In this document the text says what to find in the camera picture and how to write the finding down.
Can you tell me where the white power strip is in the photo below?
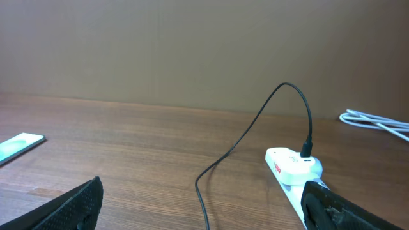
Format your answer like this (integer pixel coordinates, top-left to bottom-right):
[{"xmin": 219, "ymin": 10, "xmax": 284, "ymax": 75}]
[{"xmin": 277, "ymin": 178, "xmax": 328, "ymax": 222}]

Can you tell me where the smartphone with teal screen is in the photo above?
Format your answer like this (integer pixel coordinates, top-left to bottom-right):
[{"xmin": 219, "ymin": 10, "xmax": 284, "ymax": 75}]
[{"xmin": 1, "ymin": 132, "xmax": 46, "ymax": 165}]

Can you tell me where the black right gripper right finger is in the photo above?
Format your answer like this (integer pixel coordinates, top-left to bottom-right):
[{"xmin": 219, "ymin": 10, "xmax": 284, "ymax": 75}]
[{"xmin": 300, "ymin": 181, "xmax": 402, "ymax": 230}]

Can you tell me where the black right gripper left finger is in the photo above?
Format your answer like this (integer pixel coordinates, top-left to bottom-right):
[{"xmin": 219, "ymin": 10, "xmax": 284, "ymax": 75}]
[{"xmin": 1, "ymin": 176, "xmax": 104, "ymax": 230}]

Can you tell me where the white power strip cord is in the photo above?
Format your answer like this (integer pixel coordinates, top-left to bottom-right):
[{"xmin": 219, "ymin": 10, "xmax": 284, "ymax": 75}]
[{"xmin": 339, "ymin": 109, "xmax": 409, "ymax": 142}]

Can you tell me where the black charging cable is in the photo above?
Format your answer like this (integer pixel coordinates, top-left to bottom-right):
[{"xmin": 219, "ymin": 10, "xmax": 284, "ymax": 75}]
[{"xmin": 194, "ymin": 82, "xmax": 313, "ymax": 230}]

